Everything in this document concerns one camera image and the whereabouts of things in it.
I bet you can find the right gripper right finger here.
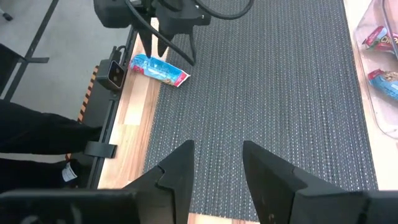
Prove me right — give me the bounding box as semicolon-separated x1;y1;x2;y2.
242;140;369;224

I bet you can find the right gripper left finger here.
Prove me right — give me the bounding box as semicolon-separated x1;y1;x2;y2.
123;139;195;224

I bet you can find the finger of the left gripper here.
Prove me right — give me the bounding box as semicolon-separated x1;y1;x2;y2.
137;27;154;59
156;30;175;58

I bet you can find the red blue granola bar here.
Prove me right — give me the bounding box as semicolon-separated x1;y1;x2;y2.
361;26;398;53

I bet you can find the orange black hazard tape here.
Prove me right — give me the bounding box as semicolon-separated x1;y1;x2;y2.
76;64;100;123

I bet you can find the dark grey woven mat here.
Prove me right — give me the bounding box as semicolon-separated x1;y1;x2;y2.
143;0;379;222

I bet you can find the clear plastic bin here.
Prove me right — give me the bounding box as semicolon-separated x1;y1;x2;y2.
353;0;398;140

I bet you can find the person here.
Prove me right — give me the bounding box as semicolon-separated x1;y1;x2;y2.
0;98;104;194

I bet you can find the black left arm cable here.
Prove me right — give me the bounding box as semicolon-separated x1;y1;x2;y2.
124;0;255;67

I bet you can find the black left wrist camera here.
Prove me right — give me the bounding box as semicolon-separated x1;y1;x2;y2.
93;0;139;29

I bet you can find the black stereo camera box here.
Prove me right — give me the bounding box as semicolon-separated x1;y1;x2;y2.
95;58;127;91

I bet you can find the black table frame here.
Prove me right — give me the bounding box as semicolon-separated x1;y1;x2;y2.
67;26;139;190

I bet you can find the black desk leg frame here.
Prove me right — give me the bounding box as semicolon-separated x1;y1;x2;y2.
0;0;60;102

